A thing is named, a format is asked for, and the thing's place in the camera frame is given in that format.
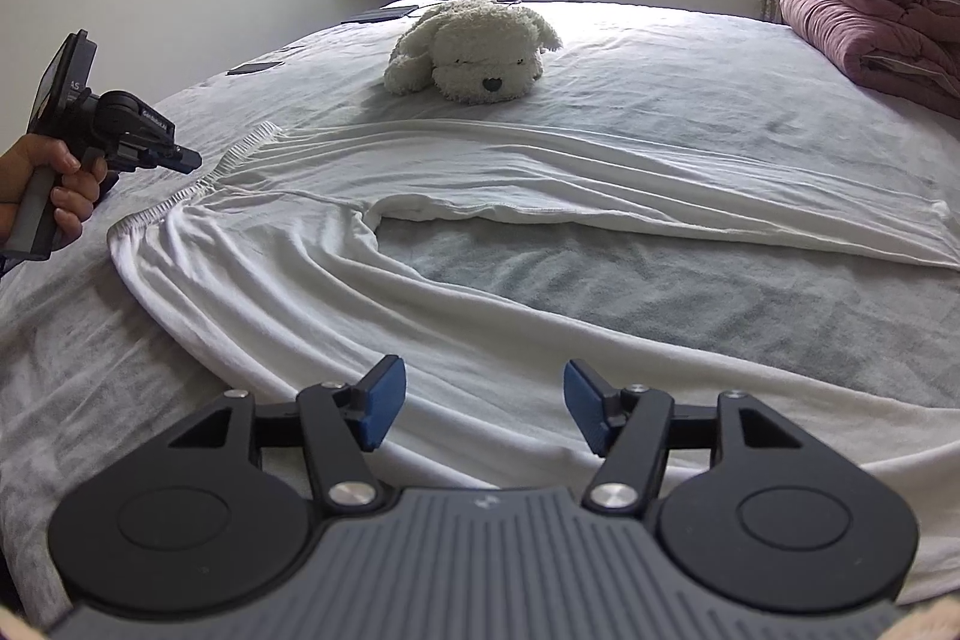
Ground white plush dog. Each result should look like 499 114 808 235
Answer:
384 0 563 106

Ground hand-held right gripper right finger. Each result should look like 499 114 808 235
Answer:
564 360 807 515

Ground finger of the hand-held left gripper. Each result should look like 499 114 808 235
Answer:
147 143 203 175

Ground person's left hand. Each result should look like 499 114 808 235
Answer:
0 134 107 251

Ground white pants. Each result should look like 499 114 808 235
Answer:
109 119 960 487

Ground dark tablet with keyboard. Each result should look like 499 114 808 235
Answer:
341 5 421 25

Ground grey bed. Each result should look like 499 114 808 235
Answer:
0 0 960 640

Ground folded maroon quilt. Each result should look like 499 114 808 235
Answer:
780 0 960 121

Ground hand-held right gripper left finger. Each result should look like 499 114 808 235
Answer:
169 355 407 515

